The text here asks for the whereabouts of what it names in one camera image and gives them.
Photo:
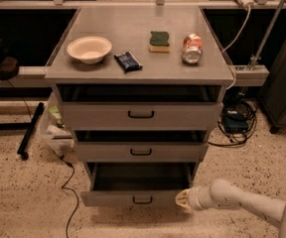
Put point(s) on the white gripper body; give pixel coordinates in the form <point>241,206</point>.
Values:
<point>194,198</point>

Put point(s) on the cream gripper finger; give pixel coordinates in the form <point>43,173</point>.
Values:
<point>183,194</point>
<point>186,208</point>

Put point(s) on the grey bottom drawer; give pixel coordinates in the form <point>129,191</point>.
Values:
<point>137,184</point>

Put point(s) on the grey drawer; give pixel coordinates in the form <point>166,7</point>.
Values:
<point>137,184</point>
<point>138,106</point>
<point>140,146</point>

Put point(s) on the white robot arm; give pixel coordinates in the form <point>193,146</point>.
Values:
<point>222,194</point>

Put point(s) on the grey middle drawer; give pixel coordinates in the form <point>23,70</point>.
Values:
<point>140,146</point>

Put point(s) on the grey drawer cabinet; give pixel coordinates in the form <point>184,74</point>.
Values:
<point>129,30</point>

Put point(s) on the grey top drawer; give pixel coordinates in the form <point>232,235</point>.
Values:
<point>138,106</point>

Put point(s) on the clear plastic bag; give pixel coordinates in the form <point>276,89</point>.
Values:
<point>52,130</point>

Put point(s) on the crushed orange soda can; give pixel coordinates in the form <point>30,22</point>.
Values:
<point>192,48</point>

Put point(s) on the metal pole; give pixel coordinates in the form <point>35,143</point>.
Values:
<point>253,60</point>

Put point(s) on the dark blue snack packet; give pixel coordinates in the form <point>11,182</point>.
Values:
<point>128,62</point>

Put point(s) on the green yellow sponge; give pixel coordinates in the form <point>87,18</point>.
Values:
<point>159,42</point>

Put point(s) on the black chair leg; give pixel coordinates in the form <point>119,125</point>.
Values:
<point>22,148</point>

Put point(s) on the white bowl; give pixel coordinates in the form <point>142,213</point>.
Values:
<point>89,50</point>

